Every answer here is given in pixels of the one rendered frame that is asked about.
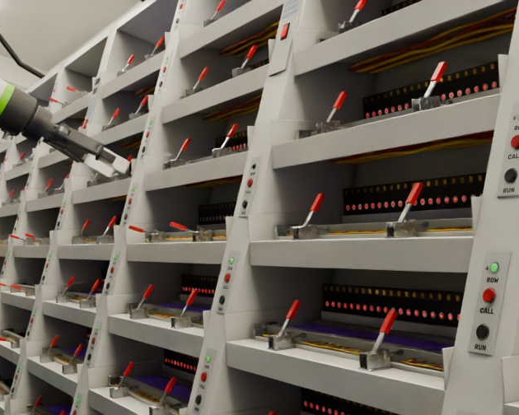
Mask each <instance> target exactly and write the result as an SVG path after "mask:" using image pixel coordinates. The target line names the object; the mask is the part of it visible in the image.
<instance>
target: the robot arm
mask: <svg viewBox="0 0 519 415"><path fill-rule="evenodd" d="M36 104H37V99H36V98H34V97H32V96H31V95H30V91H28V92H27V93H25V92H24V91H21V90H20V89H18V88H16V87H14V86H13V85H11V84H9V83H8V82H5V81H4V80H3V79H2V78H0V130H1V131H3V132H4V134H3V136H2V138H3V139H5V140H6V139H7V137H8V135H10V136H15V137H16V136H18V135H19V134H20V132H21V135H22V136H23V137H25V138H27V139H29V140H31V141H32V142H38V141H39V140H40V139H41V138H43V140H42V142H43V143H46V144H48V145H50V146H51V147H53V148H54V149H56V150H58V151H59V152H62V153H63V154H64V155H65V156H68V157H69V158H71V159H72V160H74V161H75V162H77V163H79V162H81V163H84V164H85V165H86V166H89V167H91V168H92V169H94V170H96V171H98V172H100V173H102V174H103V175H105V176H107V177H109V178H111V177H112V175H113V174H114V172H115V170H117V171H118V172H120V173H122V174H125V172H126V170H127V169H128V167H129V164H130V162H129V161H127V160H125V159H124V158H123V157H121V156H118V155H117V154H115V153H113V152H111V151H110V150H108V149H106V148H104V144H103V143H102V142H98V141H97V140H95V139H93V138H90V137H88V136H87V135H85V134H83V133H80V132H78V131H77V130H75V129H73V128H70V127H69V126H67V125H66V124H63V123H62V124H58V125H57V124H53V123H52V122H51V119H52V117H53V114H52V112H50V111H48V110H47V109H45V108H43V107H42V106H40V105H37V106H36Z"/></svg>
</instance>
